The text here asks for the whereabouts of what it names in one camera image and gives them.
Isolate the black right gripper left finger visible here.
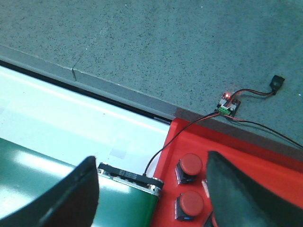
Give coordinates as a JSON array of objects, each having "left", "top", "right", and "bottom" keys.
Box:
[{"left": 0, "top": 156, "right": 99, "bottom": 227}]

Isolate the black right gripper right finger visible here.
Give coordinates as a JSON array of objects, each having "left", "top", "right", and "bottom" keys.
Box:
[{"left": 206, "top": 151, "right": 303, "bottom": 227}]

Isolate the red mushroom push button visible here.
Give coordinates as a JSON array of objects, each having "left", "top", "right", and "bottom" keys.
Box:
[{"left": 175, "top": 153, "right": 203, "bottom": 184}]

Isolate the green conveyor belt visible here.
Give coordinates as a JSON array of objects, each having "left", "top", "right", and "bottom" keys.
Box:
[{"left": 0, "top": 139, "right": 164, "bottom": 227}]

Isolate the red plastic tray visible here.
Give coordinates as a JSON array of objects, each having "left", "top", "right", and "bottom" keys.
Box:
[{"left": 151, "top": 118, "right": 303, "bottom": 227}]

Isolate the small green circuit board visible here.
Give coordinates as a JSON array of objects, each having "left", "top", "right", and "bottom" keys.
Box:
[{"left": 215, "top": 93, "right": 241, "bottom": 117}]

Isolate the black power connector plug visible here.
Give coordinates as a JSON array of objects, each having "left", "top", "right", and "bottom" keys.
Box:
[{"left": 269, "top": 75, "right": 285, "bottom": 94}]

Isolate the grey stone counter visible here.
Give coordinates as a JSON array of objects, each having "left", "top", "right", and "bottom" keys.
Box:
[{"left": 0, "top": 0, "right": 303, "bottom": 164}]

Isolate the red black wire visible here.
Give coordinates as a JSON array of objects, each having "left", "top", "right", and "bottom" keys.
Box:
[{"left": 143, "top": 88, "right": 303, "bottom": 176}]

